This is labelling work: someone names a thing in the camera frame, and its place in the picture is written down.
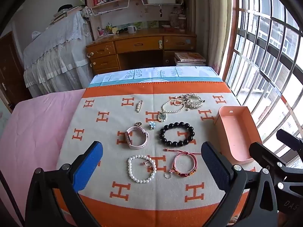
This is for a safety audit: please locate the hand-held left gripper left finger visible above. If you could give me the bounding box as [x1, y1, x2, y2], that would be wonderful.
[25, 141, 104, 227]

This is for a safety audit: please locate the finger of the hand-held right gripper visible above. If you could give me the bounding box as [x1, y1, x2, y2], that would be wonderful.
[249, 142, 303, 194]
[276, 129, 303, 152]

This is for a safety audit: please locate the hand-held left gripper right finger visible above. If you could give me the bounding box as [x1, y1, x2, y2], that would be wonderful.
[201, 141, 278, 227]

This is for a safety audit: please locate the pink red cord bracelet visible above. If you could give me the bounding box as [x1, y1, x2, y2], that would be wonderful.
[164, 148, 201, 178]

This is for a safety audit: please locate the pink box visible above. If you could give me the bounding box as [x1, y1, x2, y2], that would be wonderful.
[214, 106, 263, 164]

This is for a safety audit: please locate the white pearl bracelet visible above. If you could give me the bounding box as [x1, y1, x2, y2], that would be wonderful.
[128, 155, 157, 183]

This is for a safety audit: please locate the pink watch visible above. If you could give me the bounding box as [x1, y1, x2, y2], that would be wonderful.
[125, 125, 149, 150]

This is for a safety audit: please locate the black bead bracelet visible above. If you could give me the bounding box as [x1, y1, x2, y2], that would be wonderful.
[159, 121, 195, 146]

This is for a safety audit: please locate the silver leaf hair comb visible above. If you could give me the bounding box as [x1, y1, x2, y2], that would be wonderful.
[185, 93, 204, 110]

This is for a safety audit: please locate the pearl necklace with pendant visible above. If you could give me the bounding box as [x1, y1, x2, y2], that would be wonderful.
[157, 96, 186, 121]

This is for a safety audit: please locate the small pearl bracelet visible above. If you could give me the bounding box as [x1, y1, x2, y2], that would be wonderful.
[169, 95, 187, 107]

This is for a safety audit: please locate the orange patterned blanket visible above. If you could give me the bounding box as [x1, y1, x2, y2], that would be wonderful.
[52, 82, 263, 227]

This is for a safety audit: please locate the pink bed sheet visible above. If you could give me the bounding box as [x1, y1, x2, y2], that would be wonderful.
[0, 90, 87, 227]

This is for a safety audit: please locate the blue printed bed sheet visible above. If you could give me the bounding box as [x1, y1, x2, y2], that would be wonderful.
[89, 66, 224, 87]

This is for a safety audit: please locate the window with dark grille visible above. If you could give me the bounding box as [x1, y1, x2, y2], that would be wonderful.
[223, 0, 303, 166]

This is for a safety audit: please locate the stack of large books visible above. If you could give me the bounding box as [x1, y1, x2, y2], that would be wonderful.
[174, 52, 207, 67]

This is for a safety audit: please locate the white lace cover cloth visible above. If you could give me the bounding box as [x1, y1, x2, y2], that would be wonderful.
[22, 11, 94, 97]

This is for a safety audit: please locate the brown wooden door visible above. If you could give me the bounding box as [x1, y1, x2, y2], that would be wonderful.
[0, 31, 32, 114]

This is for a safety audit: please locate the wooden desk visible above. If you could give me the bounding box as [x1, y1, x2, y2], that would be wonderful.
[86, 27, 197, 75]

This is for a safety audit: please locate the beige curtain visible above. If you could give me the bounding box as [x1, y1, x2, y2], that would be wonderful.
[194, 0, 233, 76]

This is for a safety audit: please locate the floral patterned container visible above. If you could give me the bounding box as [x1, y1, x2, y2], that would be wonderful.
[169, 12, 187, 32]

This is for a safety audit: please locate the pile of books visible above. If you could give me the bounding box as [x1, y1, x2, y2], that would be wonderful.
[48, 4, 83, 25]

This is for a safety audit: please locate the white wire basket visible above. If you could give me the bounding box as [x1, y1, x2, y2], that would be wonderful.
[90, 0, 130, 16]
[140, 0, 184, 6]

